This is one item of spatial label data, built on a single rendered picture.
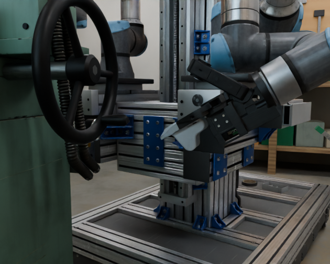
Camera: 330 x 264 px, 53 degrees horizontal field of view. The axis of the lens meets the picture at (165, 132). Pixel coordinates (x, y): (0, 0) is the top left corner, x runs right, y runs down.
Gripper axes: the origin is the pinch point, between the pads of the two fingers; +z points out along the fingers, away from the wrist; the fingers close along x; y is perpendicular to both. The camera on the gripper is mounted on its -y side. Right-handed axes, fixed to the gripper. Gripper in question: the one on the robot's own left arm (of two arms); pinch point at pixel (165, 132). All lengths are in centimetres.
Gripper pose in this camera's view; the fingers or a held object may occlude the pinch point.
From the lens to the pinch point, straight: 63.0
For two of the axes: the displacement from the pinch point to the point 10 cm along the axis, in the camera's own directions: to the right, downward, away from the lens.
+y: 4.8, 8.8, -0.4
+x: 2.8, -1.1, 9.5
